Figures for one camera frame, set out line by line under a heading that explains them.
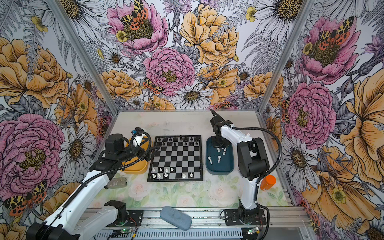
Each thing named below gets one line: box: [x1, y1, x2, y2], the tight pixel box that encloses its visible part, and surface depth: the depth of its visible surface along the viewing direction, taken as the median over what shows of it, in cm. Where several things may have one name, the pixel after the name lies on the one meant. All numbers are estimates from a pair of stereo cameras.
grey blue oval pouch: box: [160, 205, 192, 231], surface depth 73 cm
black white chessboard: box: [147, 135, 204, 183], surface depth 93 cm
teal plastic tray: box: [205, 136, 235, 176], surface depth 96 cm
